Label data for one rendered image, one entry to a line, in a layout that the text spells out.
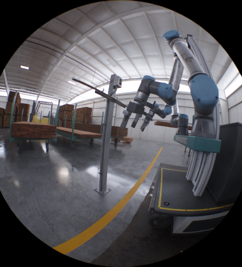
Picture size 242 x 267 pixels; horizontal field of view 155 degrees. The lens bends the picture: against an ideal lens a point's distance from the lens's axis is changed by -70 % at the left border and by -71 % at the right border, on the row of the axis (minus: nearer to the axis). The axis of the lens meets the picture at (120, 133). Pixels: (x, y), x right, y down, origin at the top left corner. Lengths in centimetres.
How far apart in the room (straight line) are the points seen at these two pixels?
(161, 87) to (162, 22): 633
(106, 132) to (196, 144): 71
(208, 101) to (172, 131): 868
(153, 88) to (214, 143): 39
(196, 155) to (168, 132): 816
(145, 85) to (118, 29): 684
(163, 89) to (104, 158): 76
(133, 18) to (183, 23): 275
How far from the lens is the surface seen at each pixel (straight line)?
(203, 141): 44
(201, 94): 35
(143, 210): 95
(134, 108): 46
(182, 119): 95
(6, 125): 970
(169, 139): 900
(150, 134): 914
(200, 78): 38
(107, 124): 83
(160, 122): 147
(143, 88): 50
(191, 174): 96
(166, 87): 43
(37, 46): 1128
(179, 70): 64
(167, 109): 86
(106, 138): 84
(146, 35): 718
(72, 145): 271
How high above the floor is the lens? 72
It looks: 3 degrees down
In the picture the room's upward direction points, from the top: 6 degrees clockwise
